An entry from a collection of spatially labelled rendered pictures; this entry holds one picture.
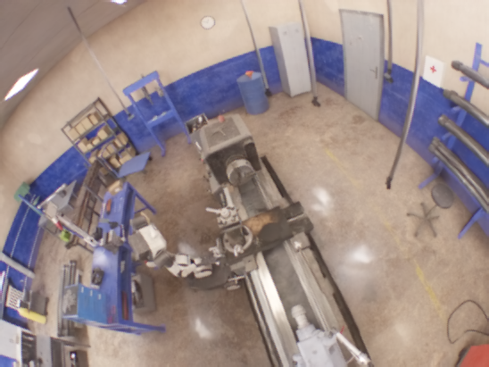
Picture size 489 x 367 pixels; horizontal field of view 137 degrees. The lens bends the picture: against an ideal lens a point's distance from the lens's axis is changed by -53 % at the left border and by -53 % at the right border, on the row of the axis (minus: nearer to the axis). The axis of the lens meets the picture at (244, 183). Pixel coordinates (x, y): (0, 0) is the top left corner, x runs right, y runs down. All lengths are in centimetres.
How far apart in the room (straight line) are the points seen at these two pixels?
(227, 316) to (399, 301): 203
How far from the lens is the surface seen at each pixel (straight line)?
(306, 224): 179
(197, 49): 494
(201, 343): 276
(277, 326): 163
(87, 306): 240
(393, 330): 267
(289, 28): 493
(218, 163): 206
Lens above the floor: 246
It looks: 47 degrees down
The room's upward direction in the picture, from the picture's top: 23 degrees counter-clockwise
